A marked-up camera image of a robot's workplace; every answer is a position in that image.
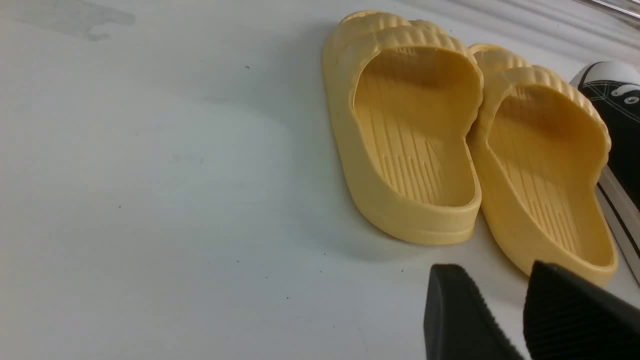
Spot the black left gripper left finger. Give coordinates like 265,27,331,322
423,264,523,360

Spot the right yellow ribbed slipper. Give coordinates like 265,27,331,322
467,43,618,287

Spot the left yellow ribbed slipper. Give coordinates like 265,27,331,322
322,10,483,245

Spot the black canvas sneaker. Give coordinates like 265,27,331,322
571,61,640,280

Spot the yellow ribbed slipper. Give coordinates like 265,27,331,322
467,43,618,287
322,10,483,245

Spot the silver metal shoe rack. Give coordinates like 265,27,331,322
576,0,640,21

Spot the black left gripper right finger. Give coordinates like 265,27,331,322
523,260,640,360

